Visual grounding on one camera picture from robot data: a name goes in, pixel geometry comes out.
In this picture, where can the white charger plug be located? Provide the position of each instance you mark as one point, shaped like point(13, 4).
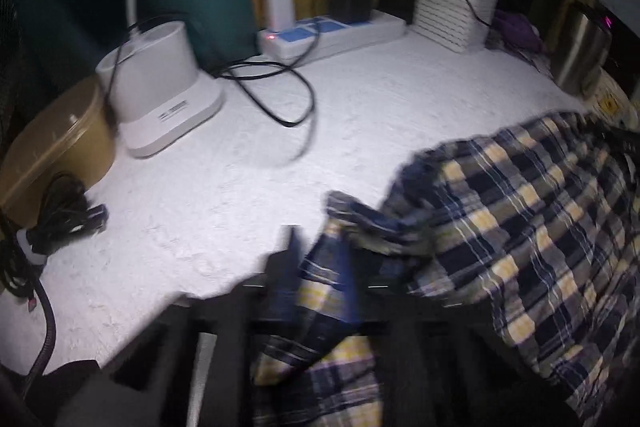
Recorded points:
point(279, 14)

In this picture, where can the white cartoon mug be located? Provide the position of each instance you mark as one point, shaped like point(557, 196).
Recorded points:
point(607, 99)

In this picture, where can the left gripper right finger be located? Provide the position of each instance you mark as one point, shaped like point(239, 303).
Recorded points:
point(346, 279)

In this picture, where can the white desk lamp base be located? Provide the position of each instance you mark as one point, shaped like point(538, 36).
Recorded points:
point(157, 90)

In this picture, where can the blue yellow plaid pants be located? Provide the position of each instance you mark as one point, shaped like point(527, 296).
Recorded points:
point(498, 286)

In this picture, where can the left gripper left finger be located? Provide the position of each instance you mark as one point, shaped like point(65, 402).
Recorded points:
point(282, 279)

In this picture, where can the white power strip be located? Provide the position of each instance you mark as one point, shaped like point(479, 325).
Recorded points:
point(322, 37)

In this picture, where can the stainless steel tumbler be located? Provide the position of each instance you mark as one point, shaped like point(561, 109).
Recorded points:
point(583, 44)

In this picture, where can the brown lidded container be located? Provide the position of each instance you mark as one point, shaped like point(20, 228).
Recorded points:
point(70, 135)

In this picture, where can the purple cloth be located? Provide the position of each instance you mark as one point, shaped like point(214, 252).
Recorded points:
point(518, 31)

